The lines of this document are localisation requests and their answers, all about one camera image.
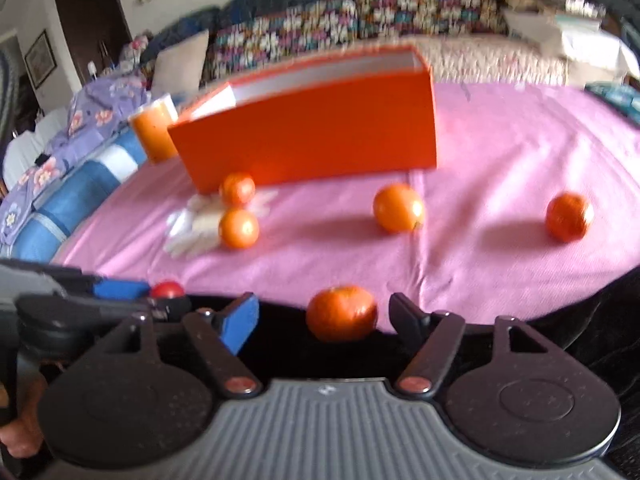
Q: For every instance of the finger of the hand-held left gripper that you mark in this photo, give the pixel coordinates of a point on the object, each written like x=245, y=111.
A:
x=100, y=306
x=122, y=290

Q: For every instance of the orange cardboard box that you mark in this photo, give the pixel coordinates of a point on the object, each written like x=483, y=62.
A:
x=310, y=130

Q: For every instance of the orange canister with white lid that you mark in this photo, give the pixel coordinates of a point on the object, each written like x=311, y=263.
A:
x=152, y=130

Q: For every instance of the teal cloth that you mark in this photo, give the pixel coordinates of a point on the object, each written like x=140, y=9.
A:
x=615, y=100

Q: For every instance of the purple floral cloth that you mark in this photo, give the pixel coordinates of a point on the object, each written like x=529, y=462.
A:
x=95, y=115

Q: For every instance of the small black object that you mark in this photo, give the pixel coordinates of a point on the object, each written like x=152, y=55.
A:
x=44, y=160

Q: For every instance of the person's dark clothing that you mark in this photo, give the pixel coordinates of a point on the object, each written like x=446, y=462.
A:
x=600, y=350

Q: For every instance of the small white bottle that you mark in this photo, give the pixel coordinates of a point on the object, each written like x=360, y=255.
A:
x=93, y=71

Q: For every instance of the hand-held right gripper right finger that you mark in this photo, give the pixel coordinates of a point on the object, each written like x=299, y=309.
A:
x=410, y=322

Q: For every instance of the dark wooden door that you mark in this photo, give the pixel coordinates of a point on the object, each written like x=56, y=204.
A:
x=95, y=30

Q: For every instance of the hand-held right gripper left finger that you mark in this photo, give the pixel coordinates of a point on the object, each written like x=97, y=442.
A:
x=240, y=322

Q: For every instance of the small red tomato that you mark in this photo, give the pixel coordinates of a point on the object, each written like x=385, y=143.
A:
x=167, y=290

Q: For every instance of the floral cushion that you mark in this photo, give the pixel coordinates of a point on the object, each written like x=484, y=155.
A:
x=425, y=10
x=280, y=35

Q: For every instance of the beige quilted blanket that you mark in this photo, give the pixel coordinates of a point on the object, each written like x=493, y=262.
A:
x=495, y=60

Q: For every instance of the stack of papers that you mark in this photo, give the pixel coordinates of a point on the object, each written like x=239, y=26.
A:
x=560, y=15

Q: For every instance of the white cloth cover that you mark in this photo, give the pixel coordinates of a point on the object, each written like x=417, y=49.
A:
x=30, y=145

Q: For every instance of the orange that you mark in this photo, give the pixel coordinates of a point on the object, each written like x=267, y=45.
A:
x=238, y=228
x=237, y=189
x=569, y=216
x=398, y=207
x=341, y=312

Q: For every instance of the pink tablecloth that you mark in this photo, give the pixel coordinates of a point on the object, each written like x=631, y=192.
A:
x=450, y=260

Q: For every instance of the beige pillow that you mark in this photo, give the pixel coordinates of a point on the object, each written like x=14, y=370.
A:
x=180, y=65

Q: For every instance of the framed picture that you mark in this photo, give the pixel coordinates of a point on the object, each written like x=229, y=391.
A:
x=40, y=57

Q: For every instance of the blue striped blanket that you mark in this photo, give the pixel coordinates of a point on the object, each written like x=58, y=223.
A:
x=65, y=200

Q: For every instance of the person's left hand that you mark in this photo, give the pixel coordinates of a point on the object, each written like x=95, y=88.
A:
x=20, y=440

